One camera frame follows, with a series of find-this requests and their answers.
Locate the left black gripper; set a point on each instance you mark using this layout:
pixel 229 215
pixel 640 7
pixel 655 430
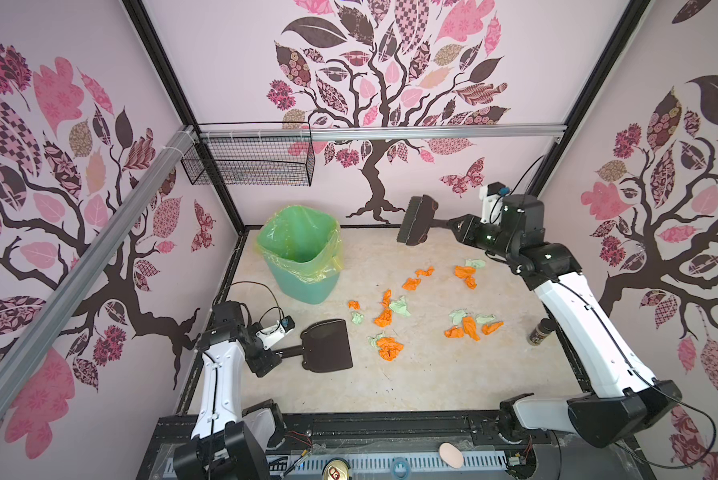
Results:
pixel 262 363

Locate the dark brown dustpan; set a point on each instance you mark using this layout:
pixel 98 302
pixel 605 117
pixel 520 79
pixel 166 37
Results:
pixel 325 347

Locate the dark brown hand brush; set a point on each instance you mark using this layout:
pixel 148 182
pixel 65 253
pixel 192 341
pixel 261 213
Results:
pixel 419 220

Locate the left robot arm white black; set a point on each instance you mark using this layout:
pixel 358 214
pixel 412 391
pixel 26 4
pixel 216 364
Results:
pixel 227 441

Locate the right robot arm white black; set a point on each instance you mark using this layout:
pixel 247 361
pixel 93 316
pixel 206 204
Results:
pixel 624 396

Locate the orange scraps right front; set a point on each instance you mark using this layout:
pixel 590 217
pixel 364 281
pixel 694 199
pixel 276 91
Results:
pixel 474 328

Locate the green scrap back right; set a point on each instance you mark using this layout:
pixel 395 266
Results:
pixel 475 263

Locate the orange scrap back right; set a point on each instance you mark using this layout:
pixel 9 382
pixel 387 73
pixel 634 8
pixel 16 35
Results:
pixel 466 274

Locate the green scrap right front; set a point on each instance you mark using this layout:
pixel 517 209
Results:
pixel 457 317

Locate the orange scrap back centre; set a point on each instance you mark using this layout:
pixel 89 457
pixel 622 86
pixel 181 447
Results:
pixel 413 283

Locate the small green scrap centre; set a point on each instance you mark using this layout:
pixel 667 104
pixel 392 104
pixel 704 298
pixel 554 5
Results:
pixel 357 317

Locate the green bin with liner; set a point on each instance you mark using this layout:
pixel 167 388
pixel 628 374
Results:
pixel 303 249

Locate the large orange paper scrap front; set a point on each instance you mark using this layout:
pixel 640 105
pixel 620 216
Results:
pixel 387 347

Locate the orange paper scrap near bin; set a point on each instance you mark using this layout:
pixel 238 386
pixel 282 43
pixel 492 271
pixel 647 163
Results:
pixel 391 307

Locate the gold round can top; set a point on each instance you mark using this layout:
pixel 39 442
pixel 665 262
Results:
pixel 337 469

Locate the pink oval button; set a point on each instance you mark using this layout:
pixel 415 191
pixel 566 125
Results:
pixel 451 455

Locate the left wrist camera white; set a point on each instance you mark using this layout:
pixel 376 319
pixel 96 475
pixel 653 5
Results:
pixel 270 336

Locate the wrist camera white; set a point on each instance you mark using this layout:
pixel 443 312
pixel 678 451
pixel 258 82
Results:
pixel 491 197
pixel 270 336

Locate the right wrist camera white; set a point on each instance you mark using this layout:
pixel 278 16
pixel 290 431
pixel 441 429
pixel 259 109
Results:
pixel 491 197

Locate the aluminium rail back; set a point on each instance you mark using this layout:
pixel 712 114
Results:
pixel 391 133

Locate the aluminium rail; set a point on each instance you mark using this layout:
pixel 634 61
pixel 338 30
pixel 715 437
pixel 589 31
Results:
pixel 391 133
pixel 24 357

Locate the aluminium rail left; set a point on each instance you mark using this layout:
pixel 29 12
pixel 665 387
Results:
pixel 24 357

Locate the black wire basket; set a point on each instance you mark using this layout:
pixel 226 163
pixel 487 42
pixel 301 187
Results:
pixel 268 153

